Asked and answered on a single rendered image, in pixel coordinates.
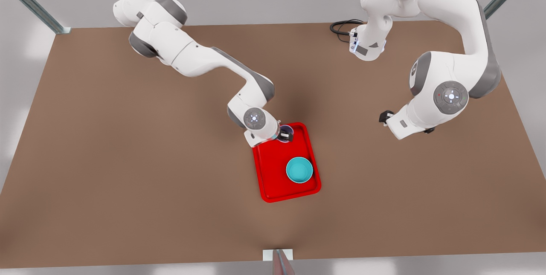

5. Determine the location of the translucent purple cup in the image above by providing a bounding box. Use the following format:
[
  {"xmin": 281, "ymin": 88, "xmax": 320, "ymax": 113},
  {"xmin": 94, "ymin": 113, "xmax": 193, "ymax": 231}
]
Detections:
[{"xmin": 278, "ymin": 125, "xmax": 295, "ymax": 143}]

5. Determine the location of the red rectangular tray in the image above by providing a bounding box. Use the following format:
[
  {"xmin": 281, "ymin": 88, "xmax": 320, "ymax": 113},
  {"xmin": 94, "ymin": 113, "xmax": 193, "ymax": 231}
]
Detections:
[{"xmin": 252, "ymin": 122, "xmax": 322, "ymax": 203}]

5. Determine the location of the teal bowl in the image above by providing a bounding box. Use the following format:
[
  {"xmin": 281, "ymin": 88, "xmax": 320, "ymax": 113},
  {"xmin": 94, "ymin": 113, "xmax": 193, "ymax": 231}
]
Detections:
[{"xmin": 286, "ymin": 157, "xmax": 314, "ymax": 184}]

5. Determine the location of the black cable loop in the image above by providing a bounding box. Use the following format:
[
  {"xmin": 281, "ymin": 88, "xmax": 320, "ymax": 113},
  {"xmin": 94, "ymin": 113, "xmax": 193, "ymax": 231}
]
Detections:
[{"xmin": 330, "ymin": 20, "xmax": 365, "ymax": 44}]

